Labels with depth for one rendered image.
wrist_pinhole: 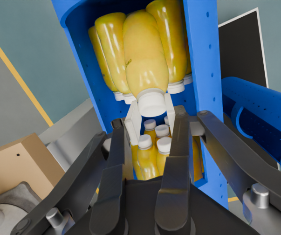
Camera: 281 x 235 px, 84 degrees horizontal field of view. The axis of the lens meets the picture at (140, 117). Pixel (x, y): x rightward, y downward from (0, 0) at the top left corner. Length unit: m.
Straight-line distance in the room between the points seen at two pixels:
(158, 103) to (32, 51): 1.69
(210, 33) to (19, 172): 0.68
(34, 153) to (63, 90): 1.16
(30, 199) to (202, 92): 0.65
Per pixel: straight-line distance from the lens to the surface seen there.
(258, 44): 1.50
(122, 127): 0.16
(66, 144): 0.78
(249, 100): 1.00
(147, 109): 0.21
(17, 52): 1.92
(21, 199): 0.72
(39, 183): 0.69
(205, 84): 0.27
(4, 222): 0.68
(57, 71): 1.72
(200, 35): 0.26
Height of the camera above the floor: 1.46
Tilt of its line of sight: 66 degrees down
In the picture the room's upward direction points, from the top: 168 degrees counter-clockwise
